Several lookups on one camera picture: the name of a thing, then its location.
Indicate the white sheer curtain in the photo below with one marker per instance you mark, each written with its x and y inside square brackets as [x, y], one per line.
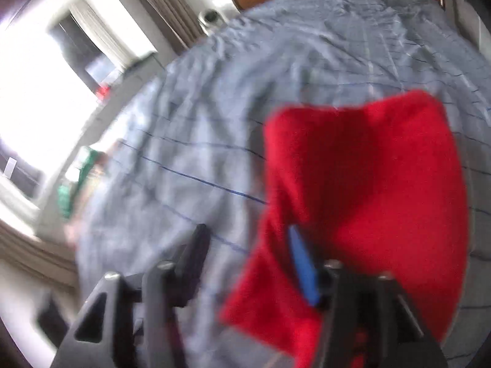
[111, 34]

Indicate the blue plaid bed blanket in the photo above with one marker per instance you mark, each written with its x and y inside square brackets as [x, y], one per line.
[191, 142]

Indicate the green garment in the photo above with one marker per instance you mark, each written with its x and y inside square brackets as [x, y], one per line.
[86, 168]

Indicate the red knit garment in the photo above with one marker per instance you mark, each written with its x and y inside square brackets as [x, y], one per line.
[364, 180]

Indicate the white security camera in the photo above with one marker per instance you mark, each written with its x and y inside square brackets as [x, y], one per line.
[211, 18]

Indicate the brown curtain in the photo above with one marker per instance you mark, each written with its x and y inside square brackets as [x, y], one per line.
[168, 11]

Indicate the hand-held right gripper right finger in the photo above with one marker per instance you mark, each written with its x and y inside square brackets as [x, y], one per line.
[303, 264]

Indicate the pink garment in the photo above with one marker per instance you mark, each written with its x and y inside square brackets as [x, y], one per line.
[75, 230]

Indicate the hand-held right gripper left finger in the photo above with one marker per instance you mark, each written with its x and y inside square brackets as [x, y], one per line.
[195, 253]

